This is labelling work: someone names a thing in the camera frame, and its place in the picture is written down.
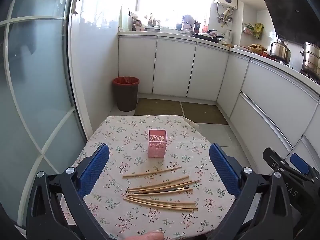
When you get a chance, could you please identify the brown floor mat left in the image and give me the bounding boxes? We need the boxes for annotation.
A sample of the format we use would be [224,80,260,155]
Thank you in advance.
[135,98,183,116]

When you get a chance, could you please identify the white kitchen cabinets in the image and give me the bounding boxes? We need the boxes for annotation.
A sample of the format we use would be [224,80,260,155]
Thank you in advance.
[118,31,319,173]

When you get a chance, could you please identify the brown trash bin red liner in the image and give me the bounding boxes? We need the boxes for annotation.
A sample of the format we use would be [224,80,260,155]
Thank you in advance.
[112,76,140,112]

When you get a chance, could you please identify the steel stock pot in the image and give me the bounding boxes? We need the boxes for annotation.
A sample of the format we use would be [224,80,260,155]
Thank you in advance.
[300,42,320,79]

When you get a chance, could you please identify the brown floor mat right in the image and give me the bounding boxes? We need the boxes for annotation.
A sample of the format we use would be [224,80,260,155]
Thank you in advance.
[181,102,228,125]

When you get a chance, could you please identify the glass sliding door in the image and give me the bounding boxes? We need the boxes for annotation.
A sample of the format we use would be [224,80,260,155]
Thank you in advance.
[1,0,86,227]

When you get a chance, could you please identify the left hand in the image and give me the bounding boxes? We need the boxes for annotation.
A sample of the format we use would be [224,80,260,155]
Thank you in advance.
[125,230,164,240]

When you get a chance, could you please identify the black range hood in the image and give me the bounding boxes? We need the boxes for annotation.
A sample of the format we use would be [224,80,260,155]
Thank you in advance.
[264,0,319,46]

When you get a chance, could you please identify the black frying pan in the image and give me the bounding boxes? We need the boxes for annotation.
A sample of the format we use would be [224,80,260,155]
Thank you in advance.
[194,34,224,43]

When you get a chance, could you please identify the brown floor mat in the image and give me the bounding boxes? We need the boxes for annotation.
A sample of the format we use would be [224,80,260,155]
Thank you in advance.
[181,102,228,125]
[135,98,183,116]

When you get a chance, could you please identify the steel kettle pot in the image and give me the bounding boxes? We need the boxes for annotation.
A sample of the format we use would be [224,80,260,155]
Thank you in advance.
[270,40,291,64]

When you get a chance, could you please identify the pink perforated utensil holder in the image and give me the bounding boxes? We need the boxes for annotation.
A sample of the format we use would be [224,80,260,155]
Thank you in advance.
[148,129,168,159]

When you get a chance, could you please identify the floral tablecloth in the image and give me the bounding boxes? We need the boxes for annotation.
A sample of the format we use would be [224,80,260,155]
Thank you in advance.
[60,115,251,240]

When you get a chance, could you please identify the wooden chopstick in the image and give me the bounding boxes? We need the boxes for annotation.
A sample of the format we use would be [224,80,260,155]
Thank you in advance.
[123,198,197,212]
[127,188,193,197]
[127,176,189,191]
[123,197,198,211]
[127,197,196,205]
[138,179,201,193]
[123,166,182,178]

